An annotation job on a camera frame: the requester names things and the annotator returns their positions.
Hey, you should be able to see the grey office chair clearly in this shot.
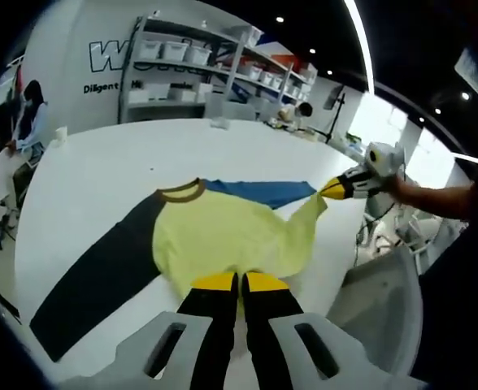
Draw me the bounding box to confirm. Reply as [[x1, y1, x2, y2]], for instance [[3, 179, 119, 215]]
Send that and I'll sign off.
[[0, 141, 47, 241]]

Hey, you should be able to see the yellow grey blue garment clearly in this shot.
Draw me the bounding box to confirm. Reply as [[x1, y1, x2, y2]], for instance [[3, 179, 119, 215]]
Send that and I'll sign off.
[[29, 176, 328, 363]]

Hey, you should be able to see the person's right hand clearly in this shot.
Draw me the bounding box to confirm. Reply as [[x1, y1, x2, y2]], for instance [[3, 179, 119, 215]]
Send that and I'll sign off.
[[383, 174, 413, 210]]

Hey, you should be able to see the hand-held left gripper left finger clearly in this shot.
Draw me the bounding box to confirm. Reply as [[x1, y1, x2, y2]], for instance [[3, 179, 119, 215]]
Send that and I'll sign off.
[[115, 271, 240, 390]]

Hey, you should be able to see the grey mesh chair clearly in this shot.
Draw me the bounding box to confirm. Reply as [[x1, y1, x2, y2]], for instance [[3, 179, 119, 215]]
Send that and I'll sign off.
[[326, 245, 424, 377]]

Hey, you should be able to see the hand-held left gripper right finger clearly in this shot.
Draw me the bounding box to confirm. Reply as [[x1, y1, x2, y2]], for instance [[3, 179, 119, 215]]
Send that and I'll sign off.
[[241, 271, 370, 390]]

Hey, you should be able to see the ceiling light strip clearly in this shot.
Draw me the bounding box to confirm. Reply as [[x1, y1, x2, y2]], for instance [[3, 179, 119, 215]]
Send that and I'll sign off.
[[342, 0, 377, 95]]

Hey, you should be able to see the row of white storage bins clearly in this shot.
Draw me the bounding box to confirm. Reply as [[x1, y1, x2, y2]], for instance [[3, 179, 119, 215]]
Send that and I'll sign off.
[[139, 26, 317, 102]]

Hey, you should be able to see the person's dark clothing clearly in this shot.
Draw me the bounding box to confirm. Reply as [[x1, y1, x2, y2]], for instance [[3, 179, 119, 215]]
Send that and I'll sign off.
[[409, 160, 478, 390]]

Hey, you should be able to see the grey metal shelf rack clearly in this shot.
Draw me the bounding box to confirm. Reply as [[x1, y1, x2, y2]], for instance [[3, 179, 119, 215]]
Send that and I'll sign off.
[[116, 15, 319, 125]]

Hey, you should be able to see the white chair frame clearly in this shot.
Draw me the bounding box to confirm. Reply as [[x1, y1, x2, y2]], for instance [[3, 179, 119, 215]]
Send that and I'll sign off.
[[363, 193, 443, 271]]

